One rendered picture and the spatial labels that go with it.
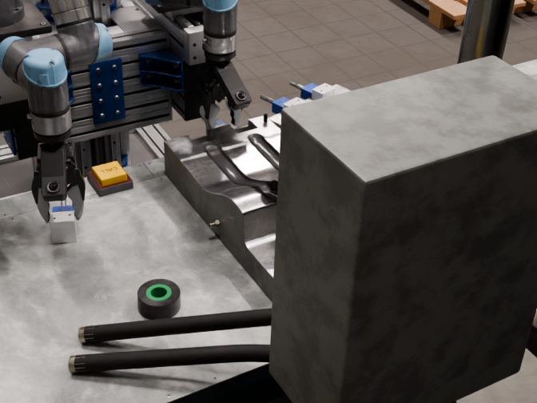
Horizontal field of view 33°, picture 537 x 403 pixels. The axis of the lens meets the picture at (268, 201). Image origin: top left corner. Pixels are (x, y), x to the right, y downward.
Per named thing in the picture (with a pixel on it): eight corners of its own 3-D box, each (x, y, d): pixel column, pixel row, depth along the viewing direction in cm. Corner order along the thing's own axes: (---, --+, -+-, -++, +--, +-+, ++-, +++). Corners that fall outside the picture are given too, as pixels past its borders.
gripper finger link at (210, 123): (202, 126, 216) (210, 91, 212) (214, 137, 212) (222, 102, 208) (191, 127, 214) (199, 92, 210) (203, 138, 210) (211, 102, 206)
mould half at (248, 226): (165, 174, 205) (162, 123, 197) (263, 147, 216) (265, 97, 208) (273, 304, 170) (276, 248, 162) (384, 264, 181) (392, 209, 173)
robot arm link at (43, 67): (51, 41, 168) (73, 57, 163) (57, 93, 175) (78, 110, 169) (12, 51, 164) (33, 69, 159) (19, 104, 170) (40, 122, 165)
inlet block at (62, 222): (53, 206, 193) (50, 186, 190) (76, 205, 194) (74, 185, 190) (52, 244, 182) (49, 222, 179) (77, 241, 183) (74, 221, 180)
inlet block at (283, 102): (254, 109, 225) (254, 89, 222) (268, 102, 228) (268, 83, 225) (292, 128, 218) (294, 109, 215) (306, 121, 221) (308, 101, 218)
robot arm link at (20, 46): (46, 61, 182) (72, 81, 176) (-6, 75, 177) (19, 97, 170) (41, 25, 178) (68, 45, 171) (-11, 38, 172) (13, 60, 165)
